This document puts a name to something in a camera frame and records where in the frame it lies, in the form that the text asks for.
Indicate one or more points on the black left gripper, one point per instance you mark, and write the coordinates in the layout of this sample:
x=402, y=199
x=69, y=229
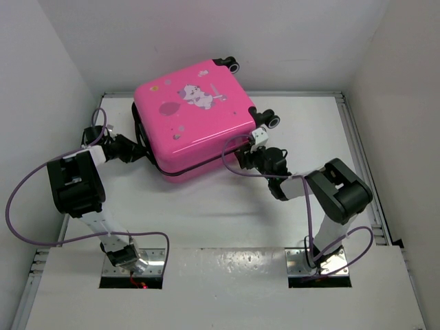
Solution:
x=133, y=151

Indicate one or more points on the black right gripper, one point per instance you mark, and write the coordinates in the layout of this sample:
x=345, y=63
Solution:
x=247, y=153

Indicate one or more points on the pink hard-shell suitcase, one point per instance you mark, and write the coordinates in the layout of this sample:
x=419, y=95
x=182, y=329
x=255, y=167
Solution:
x=192, y=119

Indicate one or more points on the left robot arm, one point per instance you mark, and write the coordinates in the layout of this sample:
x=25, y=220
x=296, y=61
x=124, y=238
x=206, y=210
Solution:
x=78, y=191

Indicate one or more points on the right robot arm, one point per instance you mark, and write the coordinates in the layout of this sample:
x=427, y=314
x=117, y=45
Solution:
x=341, y=194

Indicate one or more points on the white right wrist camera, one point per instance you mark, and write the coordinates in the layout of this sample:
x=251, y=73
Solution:
x=259, y=137

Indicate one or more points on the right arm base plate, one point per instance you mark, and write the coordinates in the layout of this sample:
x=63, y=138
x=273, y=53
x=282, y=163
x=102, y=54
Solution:
x=298, y=265

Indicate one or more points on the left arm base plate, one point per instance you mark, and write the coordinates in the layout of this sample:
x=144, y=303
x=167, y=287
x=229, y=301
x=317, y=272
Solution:
x=150, y=264

